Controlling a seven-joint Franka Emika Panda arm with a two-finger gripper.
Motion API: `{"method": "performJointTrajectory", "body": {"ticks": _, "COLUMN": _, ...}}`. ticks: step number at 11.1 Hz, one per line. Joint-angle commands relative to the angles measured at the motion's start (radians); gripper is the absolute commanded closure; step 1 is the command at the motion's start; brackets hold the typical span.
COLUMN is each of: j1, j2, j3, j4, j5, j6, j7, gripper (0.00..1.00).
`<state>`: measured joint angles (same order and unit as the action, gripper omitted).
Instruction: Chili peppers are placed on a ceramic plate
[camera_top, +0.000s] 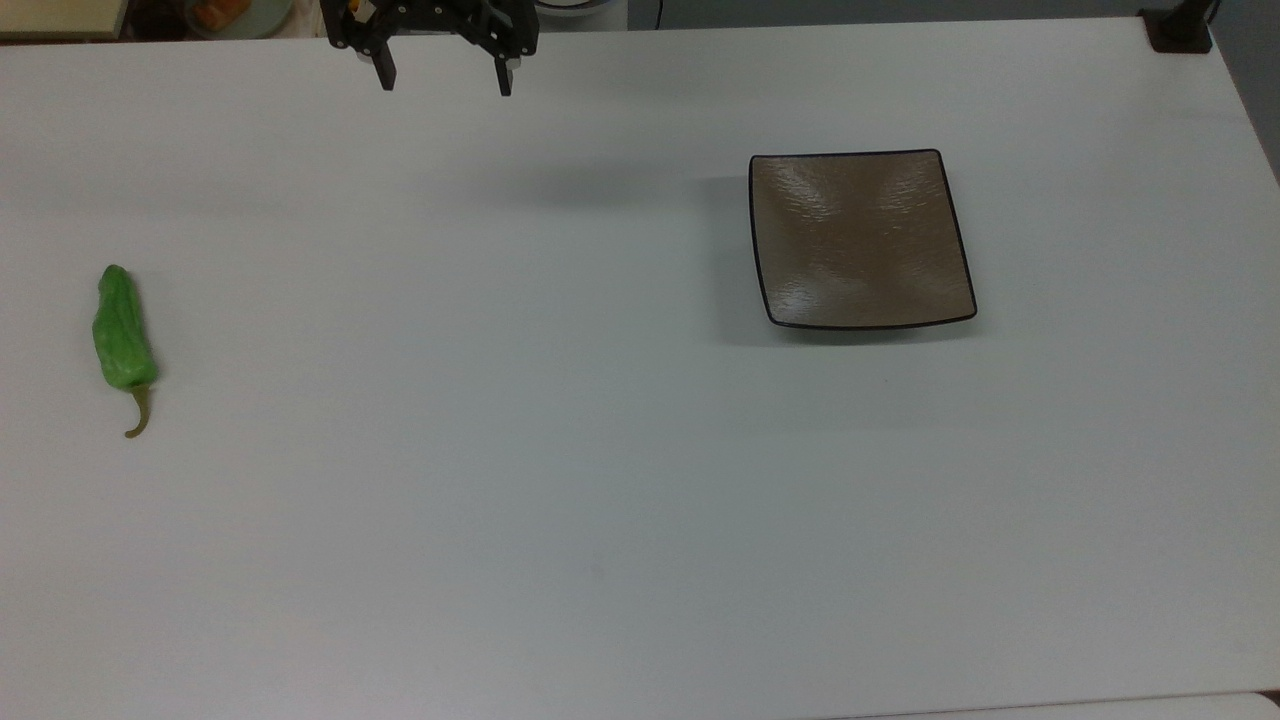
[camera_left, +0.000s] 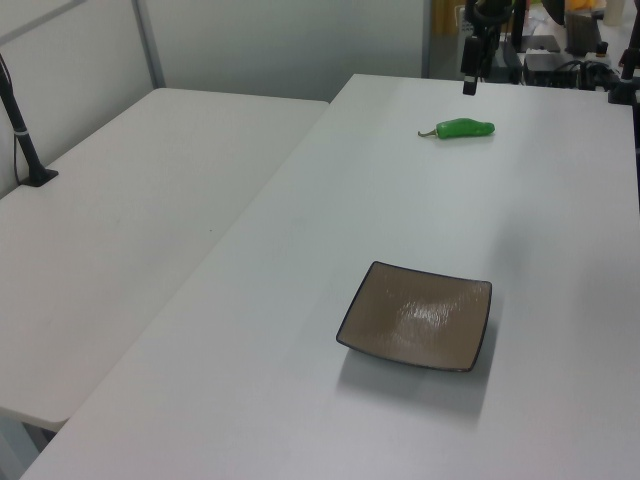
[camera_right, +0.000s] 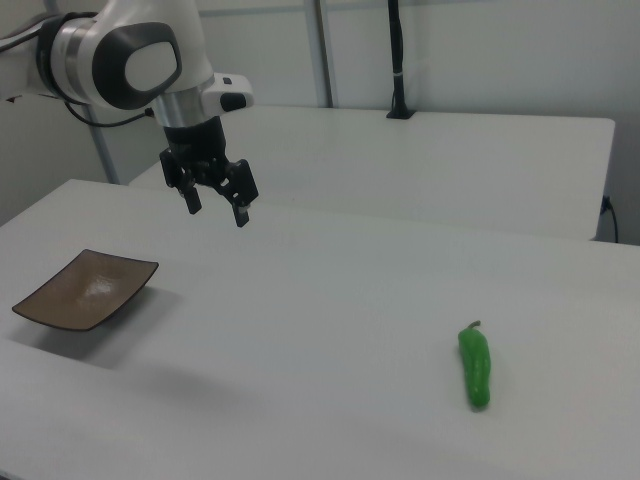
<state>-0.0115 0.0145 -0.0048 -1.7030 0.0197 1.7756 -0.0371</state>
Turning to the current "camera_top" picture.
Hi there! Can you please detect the black table clamp mount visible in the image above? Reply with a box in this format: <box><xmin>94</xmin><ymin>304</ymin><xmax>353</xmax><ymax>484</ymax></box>
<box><xmin>1139</xmin><ymin>0</ymin><xmax>1223</xmax><ymax>55</ymax></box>

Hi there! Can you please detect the green chili pepper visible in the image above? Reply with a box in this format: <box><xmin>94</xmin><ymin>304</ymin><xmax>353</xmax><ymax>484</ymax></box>
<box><xmin>91</xmin><ymin>264</ymin><xmax>160</xmax><ymax>440</ymax></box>

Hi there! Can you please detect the pale bowl with orange contents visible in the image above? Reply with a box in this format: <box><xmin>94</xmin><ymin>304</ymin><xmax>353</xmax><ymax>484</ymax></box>
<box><xmin>184</xmin><ymin>0</ymin><xmax>295</xmax><ymax>41</ymax></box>

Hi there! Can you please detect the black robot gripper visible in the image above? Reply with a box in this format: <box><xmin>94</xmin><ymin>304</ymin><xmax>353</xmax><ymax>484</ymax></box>
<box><xmin>320</xmin><ymin>0</ymin><xmax>541</xmax><ymax>99</ymax></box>

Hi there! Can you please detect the square brown ceramic plate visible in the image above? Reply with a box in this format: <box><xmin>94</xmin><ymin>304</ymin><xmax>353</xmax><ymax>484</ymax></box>
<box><xmin>748</xmin><ymin>148</ymin><xmax>979</xmax><ymax>332</ymax></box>

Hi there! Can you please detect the beige wooden board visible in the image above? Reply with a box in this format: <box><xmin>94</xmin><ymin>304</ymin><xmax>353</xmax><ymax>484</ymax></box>
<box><xmin>0</xmin><ymin>0</ymin><xmax>130</xmax><ymax>41</ymax></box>

